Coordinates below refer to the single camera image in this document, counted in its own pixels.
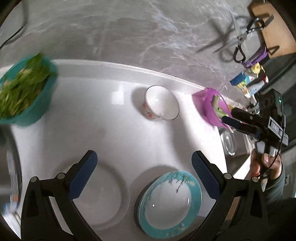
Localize white bowl red flowers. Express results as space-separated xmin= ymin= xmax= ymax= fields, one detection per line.
xmin=141 ymin=85 xmax=180 ymax=121

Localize clear glass bowl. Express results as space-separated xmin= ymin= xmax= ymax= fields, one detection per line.
xmin=220 ymin=130 xmax=237 ymax=156

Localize wooden cutting board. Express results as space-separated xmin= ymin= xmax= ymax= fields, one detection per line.
xmin=249 ymin=1 xmax=295 ymax=58

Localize person's right hand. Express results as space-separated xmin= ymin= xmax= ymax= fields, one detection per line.
xmin=247 ymin=149 xmax=282 ymax=180

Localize teal rim floral plate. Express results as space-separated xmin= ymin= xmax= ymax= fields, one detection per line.
xmin=137 ymin=170 xmax=202 ymax=239

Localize black handled scissors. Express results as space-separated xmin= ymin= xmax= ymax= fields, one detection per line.
xmin=229 ymin=12 xmax=274 ymax=64

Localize purple plastic basket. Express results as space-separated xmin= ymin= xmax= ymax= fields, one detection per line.
xmin=192 ymin=88 xmax=232 ymax=129

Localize purple handled tool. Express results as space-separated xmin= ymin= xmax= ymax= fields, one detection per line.
xmin=242 ymin=45 xmax=268 ymax=68

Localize white plate gold rim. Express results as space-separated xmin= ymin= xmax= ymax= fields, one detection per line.
xmin=49 ymin=163 xmax=123 ymax=227

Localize blue yellow sponge pack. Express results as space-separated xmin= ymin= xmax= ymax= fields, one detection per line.
xmin=230 ymin=71 xmax=251 ymax=89

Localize teal bowl with greens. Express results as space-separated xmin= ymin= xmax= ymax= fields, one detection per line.
xmin=1 ymin=53 xmax=58 ymax=126

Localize white red spray bottle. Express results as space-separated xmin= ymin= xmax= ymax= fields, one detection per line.
xmin=247 ymin=75 xmax=269 ymax=96

